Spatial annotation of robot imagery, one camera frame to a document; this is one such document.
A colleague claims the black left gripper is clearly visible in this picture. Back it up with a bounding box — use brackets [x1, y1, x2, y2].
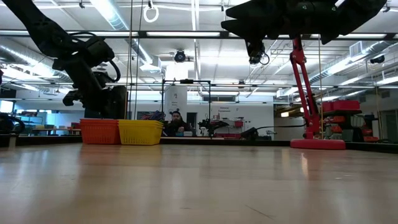
[52, 55, 128, 119]

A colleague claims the silver ventilation duct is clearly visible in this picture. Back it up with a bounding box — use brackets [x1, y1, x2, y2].
[307, 40, 398, 85]
[0, 45, 72, 83]

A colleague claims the orange plastic bin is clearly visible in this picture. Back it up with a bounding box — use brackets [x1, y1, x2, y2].
[79, 118, 122, 146]

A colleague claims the yellow plastic bin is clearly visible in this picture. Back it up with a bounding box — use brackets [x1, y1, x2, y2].
[118, 119, 165, 146]

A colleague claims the black metal frame stand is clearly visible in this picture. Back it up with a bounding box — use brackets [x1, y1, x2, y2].
[160, 78, 212, 138]

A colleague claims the black storage shelf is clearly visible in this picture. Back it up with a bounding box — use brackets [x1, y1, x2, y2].
[322, 108, 363, 142]

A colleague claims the black overhead light bar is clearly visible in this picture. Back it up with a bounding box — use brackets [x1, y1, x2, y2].
[0, 29, 398, 40]

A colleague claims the large red storage bin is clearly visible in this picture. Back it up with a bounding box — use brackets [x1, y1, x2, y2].
[332, 100, 361, 111]

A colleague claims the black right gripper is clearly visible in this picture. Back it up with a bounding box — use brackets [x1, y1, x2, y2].
[220, 0, 324, 52]

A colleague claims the black lamp power cord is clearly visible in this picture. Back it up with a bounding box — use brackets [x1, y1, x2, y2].
[241, 123, 308, 141]

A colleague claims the person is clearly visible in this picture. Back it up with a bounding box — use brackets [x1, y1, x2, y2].
[164, 108, 194, 138]

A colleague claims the white hanging ring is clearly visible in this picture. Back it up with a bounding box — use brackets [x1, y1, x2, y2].
[142, 4, 160, 24]

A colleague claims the red desk lamp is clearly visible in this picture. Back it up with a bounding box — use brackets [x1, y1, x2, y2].
[289, 35, 346, 151]

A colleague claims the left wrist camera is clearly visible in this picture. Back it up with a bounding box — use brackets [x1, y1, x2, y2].
[81, 36, 122, 83]

